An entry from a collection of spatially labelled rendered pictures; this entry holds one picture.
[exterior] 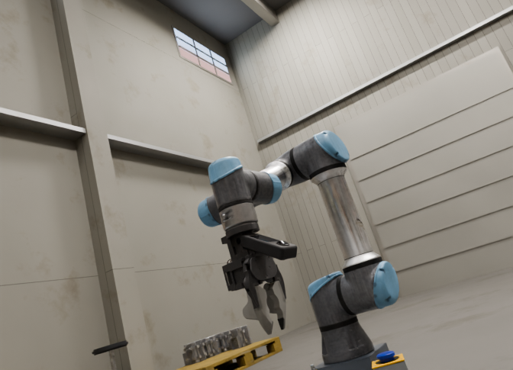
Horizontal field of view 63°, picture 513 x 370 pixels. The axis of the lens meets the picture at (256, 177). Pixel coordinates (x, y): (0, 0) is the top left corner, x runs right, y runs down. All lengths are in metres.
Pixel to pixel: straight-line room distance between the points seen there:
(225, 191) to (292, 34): 9.09
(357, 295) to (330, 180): 0.33
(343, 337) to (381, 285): 0.19
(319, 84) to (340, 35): 1.08
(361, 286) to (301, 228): 7.60
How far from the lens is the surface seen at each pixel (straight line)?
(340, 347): 1.27
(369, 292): 1.21
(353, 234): 1.23
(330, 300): 1.27
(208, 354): 5.25
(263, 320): 0.83
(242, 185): 0.88
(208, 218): 1.04
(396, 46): 8.90
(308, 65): 9.42
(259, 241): 0.81
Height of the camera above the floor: 0.49
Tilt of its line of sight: 17 degrees up
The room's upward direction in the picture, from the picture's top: 17 degrees counter-clockwise
